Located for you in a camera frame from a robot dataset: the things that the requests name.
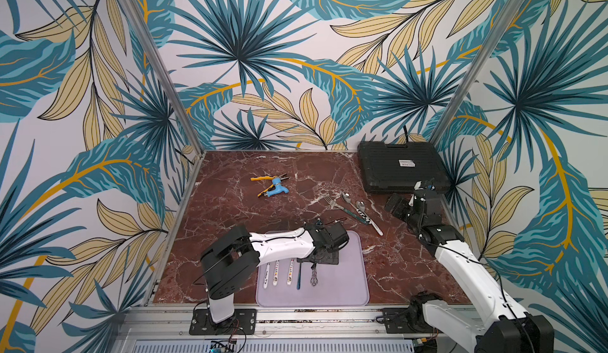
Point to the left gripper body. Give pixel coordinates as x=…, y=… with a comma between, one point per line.
x=332, y=258

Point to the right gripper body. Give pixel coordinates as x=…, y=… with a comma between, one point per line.
x=401, y=206

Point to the ornate silver fork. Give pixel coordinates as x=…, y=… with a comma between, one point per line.
x=314, y=275

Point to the rainbow iridescent spoon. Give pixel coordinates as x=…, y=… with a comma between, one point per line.
x=299, y=278

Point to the cartoon handle spoon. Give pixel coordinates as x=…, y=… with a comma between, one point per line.
x=276, y=272

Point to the white Pochacco handle fork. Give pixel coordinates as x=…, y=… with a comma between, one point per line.
x=266, y=276

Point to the cow pattern handle spoon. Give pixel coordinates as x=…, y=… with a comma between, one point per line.
x=347, y=198

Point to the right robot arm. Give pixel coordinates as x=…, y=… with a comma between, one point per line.
x=503, y=325

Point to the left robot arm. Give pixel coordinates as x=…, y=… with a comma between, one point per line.
x=230, y=261

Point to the black tool case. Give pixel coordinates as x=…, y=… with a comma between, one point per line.
x=396, y=168

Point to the lilac placemat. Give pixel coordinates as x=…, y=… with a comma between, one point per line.
x=344, y=284

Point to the blue glue gun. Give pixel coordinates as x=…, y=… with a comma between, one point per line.
x=276, y=188

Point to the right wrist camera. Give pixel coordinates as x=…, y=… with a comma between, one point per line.
x=425, y=184

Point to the green handle fork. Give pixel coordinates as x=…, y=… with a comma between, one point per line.
x=333, y=204

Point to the white Pochacco handle spoon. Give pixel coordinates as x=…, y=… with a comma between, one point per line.
x=361, y=206

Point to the yellow handled pliers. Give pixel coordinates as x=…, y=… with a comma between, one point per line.
x=284, y=177

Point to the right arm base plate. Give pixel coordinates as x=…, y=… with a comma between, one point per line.
x=409, y=319

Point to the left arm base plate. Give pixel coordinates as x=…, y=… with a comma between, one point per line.
x=243, y=320

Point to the aluminium front rail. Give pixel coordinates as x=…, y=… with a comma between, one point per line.
x=167, y=329

